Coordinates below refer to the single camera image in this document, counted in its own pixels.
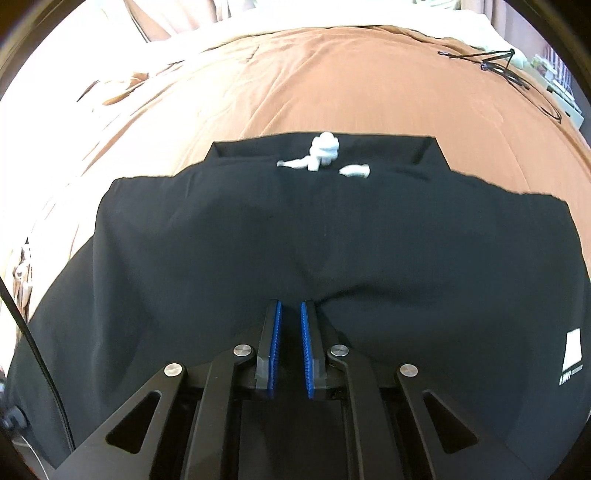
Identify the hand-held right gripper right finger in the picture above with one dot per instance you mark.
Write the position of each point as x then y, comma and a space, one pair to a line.
307, 350

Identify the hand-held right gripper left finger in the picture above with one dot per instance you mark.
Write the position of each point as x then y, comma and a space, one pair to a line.
275, 341

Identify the black button shirt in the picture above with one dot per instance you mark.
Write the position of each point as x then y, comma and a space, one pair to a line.
207, 240

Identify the brown bedspread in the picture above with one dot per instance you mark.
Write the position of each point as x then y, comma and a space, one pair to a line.
300, 83

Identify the white nightstand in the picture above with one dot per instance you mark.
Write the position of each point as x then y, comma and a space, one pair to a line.
561, 97

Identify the white quilt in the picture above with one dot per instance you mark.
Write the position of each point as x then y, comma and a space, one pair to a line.
480, 32

